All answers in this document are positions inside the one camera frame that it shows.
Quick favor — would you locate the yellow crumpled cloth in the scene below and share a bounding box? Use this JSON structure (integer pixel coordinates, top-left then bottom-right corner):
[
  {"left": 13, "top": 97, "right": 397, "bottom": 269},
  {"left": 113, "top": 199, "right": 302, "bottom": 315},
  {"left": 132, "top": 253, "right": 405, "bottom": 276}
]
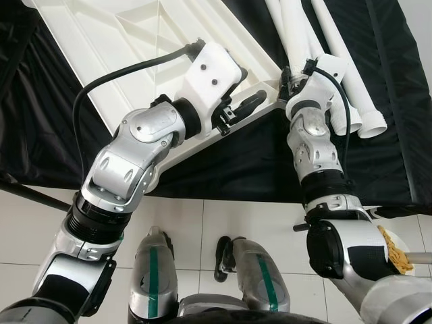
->
[{"left": 378, "top": 226, "right": 414, "bottom": 273}]

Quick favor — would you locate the black robot torso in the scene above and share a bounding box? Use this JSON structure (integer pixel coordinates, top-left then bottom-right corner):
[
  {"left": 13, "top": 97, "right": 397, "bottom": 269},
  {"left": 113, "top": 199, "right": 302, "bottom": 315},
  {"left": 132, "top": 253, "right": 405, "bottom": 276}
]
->
[{"left": 128, "top": 294, "right": 338, "bottom": 324}]

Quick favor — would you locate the black robot right foot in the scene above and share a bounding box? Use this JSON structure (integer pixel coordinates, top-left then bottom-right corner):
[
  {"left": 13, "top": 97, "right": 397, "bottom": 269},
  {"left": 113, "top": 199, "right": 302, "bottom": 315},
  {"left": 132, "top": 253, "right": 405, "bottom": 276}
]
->
[{"left": 214, "top": 236, "right": 234, "bottom": 283}]

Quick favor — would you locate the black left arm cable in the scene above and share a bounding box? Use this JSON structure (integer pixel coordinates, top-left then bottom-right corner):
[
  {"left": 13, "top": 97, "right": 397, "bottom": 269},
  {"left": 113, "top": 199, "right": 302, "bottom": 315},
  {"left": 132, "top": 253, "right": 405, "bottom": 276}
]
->
[{"left": 72, "top": 39, "right": 207, "bottom": 186}]

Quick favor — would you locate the silver robot left leg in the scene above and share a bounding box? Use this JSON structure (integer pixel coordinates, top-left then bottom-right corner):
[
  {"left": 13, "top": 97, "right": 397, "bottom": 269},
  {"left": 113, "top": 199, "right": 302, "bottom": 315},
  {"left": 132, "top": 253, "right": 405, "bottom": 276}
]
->
[{"left": 128, "top": 227, "right": 179, "bottom": 321}]

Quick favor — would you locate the black robot left foot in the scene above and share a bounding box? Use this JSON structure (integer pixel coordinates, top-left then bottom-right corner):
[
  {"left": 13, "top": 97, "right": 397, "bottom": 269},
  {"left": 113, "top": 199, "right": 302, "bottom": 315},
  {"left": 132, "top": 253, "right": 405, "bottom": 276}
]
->
[{"left": 163, "top": 233, "right": 178, "bottom": 263}]

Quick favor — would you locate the silver robot right leg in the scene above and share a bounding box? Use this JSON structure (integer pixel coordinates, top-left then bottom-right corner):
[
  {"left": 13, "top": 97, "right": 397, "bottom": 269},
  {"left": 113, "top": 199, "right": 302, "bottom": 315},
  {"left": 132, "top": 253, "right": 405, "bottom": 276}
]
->
[{"left": 229, "top": 238, "right": 291, "bottom": 313}]

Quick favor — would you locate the black metal table leg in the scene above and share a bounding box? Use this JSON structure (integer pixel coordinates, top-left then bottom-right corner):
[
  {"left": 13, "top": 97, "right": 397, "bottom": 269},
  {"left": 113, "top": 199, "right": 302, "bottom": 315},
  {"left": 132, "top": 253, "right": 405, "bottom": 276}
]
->
[
  {"left": 0, "top": 179, "right": 68, "bottom": 212},
  {"left": 294, "top": 202, "right": 432, "bottom": 234}
]

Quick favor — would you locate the white round plate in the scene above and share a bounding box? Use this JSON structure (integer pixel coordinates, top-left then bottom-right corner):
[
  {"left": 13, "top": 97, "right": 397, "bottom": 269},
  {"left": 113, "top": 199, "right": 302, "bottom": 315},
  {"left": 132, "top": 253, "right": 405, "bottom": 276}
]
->
[{"left": 377, "top": 226, "right": 416, "bottom": 275}]

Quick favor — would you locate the white plastic children table top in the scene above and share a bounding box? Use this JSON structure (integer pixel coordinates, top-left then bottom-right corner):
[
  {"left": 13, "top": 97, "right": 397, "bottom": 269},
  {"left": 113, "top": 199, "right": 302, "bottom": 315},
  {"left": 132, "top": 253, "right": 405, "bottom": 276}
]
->
[{"left": 24, "top": 0, "right": 288, "bottom": 171}]

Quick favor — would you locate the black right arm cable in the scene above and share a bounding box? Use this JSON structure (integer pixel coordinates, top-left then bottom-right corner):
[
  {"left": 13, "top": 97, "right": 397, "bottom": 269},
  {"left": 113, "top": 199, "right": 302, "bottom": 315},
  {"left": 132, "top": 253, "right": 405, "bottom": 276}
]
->
[{"left": 305, "top": 59, "right": 352, "bottom": 178}]

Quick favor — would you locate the silver robot leg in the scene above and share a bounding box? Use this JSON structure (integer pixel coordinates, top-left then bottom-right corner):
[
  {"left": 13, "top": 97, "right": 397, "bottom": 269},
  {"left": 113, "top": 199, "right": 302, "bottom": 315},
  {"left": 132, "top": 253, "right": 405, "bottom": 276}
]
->
[
  {"left": 229, "top": 238, "right": 291, "bottom": 313},
  {"left": 128, "top": 227, "right": 179, "bottom": 321}
]

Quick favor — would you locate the black robot foot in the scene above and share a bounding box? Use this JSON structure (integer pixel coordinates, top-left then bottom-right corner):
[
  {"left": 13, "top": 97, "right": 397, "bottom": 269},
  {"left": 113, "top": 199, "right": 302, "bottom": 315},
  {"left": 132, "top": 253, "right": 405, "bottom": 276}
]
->
[
  {"left": 163, "top": 233, "right": 178, "bottom": 263},
  {"left": 214, "top": 236, "right": 234, "bottom": 283}
]

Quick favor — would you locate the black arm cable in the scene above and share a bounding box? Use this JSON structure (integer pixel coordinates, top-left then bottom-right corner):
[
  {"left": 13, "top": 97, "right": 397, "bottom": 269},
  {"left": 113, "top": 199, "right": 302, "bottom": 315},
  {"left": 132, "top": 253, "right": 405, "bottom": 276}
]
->
[
  {"left": 72, "top": 39, "right": 207, "bottom": 186},
  {"left": 305, "top": 59, "right": 352, "bottom": 178}
]

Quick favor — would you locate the black table cloth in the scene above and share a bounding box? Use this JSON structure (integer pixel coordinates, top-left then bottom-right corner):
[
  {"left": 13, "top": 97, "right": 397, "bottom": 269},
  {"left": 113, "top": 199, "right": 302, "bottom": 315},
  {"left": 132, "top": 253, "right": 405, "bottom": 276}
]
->
[{"left": 0, "top": 0, "right": 432, "bottom": 217}]

